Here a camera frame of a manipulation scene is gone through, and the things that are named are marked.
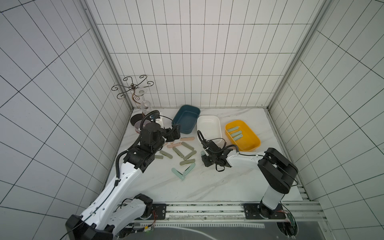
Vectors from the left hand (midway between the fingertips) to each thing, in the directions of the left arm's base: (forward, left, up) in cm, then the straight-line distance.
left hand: (171, 129), depth 74 cm
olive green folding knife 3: (-1, -9, -26) cm, 27 cm away
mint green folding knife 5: (+12, -42, -25) cm, 50 cm away
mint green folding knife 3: (+18, -39, -24) cm, 50 cm away
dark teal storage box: (+33, -5, -28) cm, 43 cm away
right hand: (0, -19, -27) cm, 33 cm away
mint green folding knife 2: (-13, -2, -26) cm, 29 cm away
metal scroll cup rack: (+28, +26, +5) cm, 38 cm away
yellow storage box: (+9, -49, -26) cm, 57 cm away
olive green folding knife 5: (-1, +5, -27) cm, 28 cm away
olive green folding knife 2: (+1, -1, -27) cm, 27 cm away
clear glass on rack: (+22, +19, -6) cm, 30 cm away
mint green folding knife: (-10, -9, -26) cm, 30 cm away
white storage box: (+20, -23, -24) cm, 38 cm away
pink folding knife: (+6, +2, -26) cm, 27 cm away
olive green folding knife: (+6, -7, -27) cm, 29 cm away
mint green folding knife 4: (+15, -41, -25) cm, 50 cm away
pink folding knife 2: (+12, -7, -27) cm, 30 cm away
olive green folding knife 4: (-6, -7, -26) cm, 28 cm away
